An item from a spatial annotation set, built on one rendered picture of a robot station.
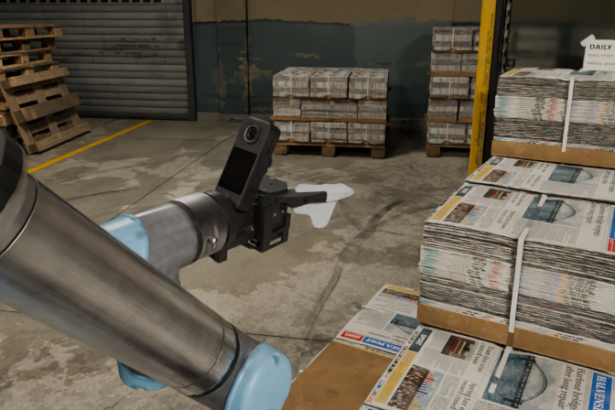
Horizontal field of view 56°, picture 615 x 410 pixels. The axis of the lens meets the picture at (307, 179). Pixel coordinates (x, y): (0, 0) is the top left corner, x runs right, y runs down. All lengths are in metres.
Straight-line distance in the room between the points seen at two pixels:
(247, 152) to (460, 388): 0.60
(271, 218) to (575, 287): 0.62
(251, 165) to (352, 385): 0.87
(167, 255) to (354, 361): 0.98
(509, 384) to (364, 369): 0.49
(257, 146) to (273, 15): 7.03
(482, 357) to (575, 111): 0.76
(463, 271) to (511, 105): 0.64
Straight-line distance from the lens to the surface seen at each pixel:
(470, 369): 1.15
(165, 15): 8.09
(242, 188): 0.69
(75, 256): 0.40
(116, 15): 8.38
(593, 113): 1.66
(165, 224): 0.62
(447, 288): 1.20
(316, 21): 7.60
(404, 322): 1.72
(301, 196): 0.72
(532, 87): 1.67
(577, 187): 1.46
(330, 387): 1.45
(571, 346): 1.19
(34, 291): 0.40
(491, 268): 1.16
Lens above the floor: 1.46
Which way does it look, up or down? 16 degrees down
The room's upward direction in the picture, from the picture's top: straight up
